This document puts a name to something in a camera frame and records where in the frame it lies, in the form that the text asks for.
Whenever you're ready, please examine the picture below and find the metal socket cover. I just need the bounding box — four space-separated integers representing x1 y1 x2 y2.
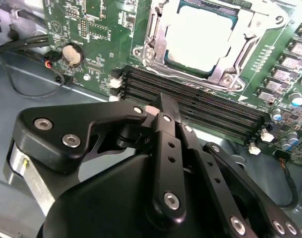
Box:
143 0 262 87

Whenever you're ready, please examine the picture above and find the silver CPU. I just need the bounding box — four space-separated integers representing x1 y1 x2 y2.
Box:
164 3 241 75

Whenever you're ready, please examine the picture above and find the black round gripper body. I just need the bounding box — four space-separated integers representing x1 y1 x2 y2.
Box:
36 152 240 238

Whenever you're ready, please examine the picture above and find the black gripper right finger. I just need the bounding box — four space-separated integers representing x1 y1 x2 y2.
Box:
170 96 302 238

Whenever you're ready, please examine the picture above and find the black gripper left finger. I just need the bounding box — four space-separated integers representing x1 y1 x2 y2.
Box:
5 93 187 220

